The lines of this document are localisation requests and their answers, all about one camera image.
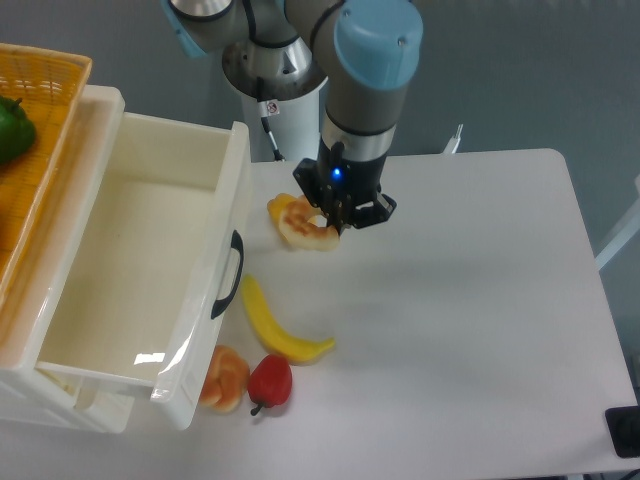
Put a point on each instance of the orange twisted bread roll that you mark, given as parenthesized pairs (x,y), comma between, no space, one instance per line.
(225,381)

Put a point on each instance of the orange plastic basket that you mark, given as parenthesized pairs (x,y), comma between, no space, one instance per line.
(48,85)

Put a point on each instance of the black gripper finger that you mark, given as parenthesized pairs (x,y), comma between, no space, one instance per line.
(317,183)
(373,212)

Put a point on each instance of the white drawer cabinet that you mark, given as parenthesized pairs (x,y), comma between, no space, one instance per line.
(29,392)

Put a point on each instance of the yellow bell pepper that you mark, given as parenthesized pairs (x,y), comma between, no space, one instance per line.
(277,207)

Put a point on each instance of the green bell pepper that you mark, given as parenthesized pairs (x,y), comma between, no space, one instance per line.
(18,132)

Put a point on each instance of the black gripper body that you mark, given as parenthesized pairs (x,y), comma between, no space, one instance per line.
(359,180)

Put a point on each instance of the black drawer handle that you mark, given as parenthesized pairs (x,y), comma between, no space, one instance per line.
(232,276)

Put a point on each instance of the red bell pepper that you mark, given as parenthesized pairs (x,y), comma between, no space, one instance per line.
(270,383)

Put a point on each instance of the white frame at right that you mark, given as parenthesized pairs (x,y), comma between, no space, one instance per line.
(620,234)

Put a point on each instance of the yellow banana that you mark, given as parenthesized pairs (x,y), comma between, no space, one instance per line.
(271,334)

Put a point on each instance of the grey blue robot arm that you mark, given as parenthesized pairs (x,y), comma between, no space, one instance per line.
(364,52)

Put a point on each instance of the black device at table edge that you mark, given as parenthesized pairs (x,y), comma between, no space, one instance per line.
(623,425)

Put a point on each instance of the open upper white drawer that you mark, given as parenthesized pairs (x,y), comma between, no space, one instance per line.
(133,319)

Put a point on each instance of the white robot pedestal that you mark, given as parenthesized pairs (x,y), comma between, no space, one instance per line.
(295,125)

